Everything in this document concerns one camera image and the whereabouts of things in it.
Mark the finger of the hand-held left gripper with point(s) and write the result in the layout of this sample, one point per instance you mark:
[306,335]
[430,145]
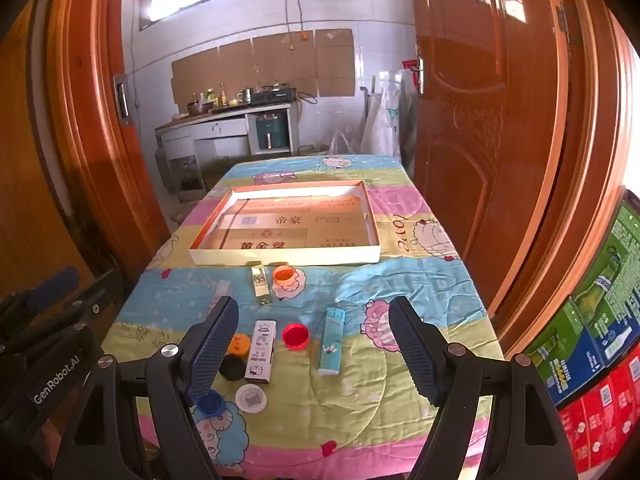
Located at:
[50,285]
[95,296]

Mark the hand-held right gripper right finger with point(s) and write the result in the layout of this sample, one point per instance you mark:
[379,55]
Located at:
[415,350]

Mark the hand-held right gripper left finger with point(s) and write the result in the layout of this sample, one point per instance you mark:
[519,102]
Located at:
[215,350]

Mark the black bottle cap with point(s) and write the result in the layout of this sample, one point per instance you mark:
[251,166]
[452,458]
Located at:
[232,367]

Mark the yellow bottle cap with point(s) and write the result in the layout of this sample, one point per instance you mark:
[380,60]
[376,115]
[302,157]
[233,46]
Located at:
[241,345]

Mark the white cartoon-print lighter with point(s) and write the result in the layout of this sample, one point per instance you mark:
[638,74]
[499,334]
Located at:
[261,355]

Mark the blue bottle cap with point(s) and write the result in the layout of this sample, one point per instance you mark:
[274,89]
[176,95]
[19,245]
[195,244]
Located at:
[210,404]

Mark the white bottle cap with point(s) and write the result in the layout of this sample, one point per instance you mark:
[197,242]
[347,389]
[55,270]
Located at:
[251,398]

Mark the gold rectangular case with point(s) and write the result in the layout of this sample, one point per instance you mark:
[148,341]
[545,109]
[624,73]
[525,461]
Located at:
[260,287]

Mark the red bottle cap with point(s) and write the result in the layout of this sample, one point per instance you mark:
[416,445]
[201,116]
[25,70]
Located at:
[295,336]

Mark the teal lighter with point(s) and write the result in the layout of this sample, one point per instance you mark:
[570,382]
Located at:
[331,345]

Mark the orange bottle cap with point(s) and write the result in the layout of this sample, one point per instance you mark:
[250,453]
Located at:
[284,278]

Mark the shallow orange-rimmed cardboard box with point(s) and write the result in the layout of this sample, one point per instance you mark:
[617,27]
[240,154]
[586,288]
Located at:
[280,256]

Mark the brown wooden panel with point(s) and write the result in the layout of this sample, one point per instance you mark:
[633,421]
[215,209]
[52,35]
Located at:
[25,185]

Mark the printed cardboard liner sheet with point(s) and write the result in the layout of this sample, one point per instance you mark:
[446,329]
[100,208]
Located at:
[280,225]

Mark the green beer carton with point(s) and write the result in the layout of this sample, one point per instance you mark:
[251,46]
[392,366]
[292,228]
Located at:
[617,280]
[560,355]

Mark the metal door strike plate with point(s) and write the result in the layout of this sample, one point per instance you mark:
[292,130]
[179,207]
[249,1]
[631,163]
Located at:
[121,100]

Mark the red carton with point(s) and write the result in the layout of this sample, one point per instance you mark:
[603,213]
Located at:
[605,415]

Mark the white kitchen counter cabinet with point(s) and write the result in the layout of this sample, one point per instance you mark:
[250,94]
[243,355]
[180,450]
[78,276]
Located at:
[220,127]

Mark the dark wok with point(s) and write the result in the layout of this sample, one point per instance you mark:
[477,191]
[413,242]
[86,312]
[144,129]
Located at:
[200,108]

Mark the clear plastic bag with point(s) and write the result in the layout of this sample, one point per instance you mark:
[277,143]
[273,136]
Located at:
[342,144]

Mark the round basin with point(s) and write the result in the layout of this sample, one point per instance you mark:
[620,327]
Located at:
[312,150]

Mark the white woven sack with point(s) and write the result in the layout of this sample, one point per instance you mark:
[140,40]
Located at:
[382,125]

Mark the yellow oil bottle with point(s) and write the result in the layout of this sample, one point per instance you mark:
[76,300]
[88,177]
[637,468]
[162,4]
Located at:
[223,95]

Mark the carved wooden door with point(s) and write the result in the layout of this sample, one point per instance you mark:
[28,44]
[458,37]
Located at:
[480,110]

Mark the metal rods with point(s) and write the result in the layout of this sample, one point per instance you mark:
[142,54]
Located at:
[367,100]

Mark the black gas stove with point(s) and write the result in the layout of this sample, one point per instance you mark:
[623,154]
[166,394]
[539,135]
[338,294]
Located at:
[272,96]

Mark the steel lidded pot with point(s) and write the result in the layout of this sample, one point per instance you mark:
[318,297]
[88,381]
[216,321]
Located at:
[274,86]

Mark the red paper strip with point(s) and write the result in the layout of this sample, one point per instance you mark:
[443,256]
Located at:
[410,65]

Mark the wooden door frame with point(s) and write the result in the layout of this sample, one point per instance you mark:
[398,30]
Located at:
[95,135]
[585,160]

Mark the brown cardboard wall covering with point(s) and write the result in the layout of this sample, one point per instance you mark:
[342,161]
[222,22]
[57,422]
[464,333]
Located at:
[270,60]

